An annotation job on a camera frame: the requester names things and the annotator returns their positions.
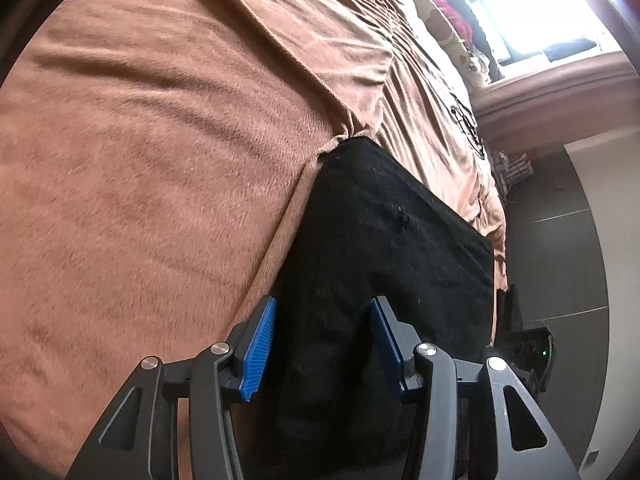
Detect pink plush toy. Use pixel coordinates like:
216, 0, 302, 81
434, 0, 472, 37

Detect black pants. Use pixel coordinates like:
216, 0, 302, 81
270, 137, 497, 480

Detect window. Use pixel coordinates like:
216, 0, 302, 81
450, 0, 621, 66

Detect printed cushion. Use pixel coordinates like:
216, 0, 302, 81
400, 0, 492, 92

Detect pile of clothes on sill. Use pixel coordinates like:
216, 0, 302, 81
440, 0, 503, 78

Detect brown bedsheet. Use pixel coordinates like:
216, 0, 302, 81
0, 0, 508, 480

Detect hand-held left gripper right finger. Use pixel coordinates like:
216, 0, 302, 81
370, 296, 581, 480

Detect black cables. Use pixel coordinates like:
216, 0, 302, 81
447, 92, 487, 161

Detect pink curtain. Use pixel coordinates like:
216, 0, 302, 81
475, 50, 640, 153

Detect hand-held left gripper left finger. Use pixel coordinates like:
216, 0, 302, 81
65, 296, 277, 480

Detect striped box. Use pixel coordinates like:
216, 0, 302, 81
492, 150, 534, 202

